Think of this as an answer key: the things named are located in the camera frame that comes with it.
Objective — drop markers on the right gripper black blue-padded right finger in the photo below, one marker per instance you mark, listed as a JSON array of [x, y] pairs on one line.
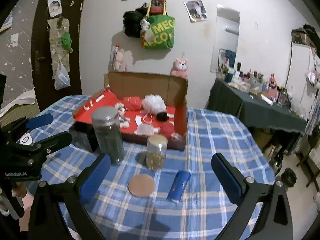
[[274, 220]]

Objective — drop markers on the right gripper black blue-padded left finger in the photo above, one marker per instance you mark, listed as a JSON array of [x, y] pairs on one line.
[[46, 219]]

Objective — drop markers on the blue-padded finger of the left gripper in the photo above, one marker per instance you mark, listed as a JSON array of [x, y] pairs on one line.
[[39, 121]]

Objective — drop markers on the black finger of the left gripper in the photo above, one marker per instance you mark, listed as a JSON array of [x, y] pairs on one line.
[[55, 142]]

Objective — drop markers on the white plush toy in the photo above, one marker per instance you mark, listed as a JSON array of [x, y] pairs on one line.
[[123, 120]]

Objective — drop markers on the red mesh bath pouf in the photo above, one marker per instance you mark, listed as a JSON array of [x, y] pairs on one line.
[[132, 103]]

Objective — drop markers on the translucent white mesh pouch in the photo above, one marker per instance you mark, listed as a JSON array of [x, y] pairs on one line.
[[144, 130]]

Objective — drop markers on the white mesh bath pouf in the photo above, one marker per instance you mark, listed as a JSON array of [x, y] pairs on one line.
[[152, 105]]

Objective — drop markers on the black fluffy pompom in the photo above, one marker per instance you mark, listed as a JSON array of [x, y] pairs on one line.
[[162, 117]]

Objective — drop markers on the red yarn ball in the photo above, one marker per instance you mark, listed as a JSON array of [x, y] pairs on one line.
[[167, 130]]

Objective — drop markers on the person's hand holding gripper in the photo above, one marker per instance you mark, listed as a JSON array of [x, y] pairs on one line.
[[19, 190]]

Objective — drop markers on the plastic bag on door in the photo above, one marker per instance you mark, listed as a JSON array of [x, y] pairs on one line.
[[61, 79]]

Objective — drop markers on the tall silver-lid glass jar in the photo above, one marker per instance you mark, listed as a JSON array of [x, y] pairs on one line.
[[106, 125]]

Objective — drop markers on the green plush on door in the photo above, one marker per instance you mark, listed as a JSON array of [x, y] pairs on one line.
[[67, 42]]

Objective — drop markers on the round tan powder puff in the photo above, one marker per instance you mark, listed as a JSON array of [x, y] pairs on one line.
[[141, 185]]

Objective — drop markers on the calendar photo on wallpaper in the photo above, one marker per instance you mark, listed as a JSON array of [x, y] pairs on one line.
[[8, 22]]

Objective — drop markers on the blue cylindrical tube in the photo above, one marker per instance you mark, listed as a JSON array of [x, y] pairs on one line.
[[178, 186]]

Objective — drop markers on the pale pink plush toy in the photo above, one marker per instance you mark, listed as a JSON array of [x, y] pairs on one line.
[[117, 57]]

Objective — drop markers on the small gold-filled glass jar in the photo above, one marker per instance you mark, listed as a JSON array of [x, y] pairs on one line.
[[156, 152]]

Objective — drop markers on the blue plaid tablecloth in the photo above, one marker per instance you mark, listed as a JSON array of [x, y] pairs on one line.
[[183, 200]]

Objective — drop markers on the dark green side table cloth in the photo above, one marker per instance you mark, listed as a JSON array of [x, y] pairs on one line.
[[252, 112]]

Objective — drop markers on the photo on door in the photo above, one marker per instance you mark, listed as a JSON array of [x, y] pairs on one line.
[[54, 7]]

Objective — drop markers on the dark wooden door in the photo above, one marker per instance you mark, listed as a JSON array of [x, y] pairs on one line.
[[47, 51]]

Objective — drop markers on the cosmetics clutter on table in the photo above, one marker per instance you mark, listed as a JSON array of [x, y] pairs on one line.
[[256, 86]]

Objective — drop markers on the green tote bag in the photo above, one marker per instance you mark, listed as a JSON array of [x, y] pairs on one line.
[[157, 31]]

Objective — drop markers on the white cabinet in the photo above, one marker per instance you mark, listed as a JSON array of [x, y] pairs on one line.
[[303, 60]]

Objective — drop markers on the red box in tote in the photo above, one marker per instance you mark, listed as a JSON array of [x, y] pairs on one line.
[[157, 7]]

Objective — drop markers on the black bag on wall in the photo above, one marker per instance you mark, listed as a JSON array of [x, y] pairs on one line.
[[132, 19]]

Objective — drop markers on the pink plush on wall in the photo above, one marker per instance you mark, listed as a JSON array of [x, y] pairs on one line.
[[180, 68]]

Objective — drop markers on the wall mirror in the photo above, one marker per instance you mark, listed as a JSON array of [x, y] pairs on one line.
[[226, 38]]

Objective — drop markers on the photo collage on wall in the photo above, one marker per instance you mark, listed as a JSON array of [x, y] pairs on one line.
[[196, 11]]

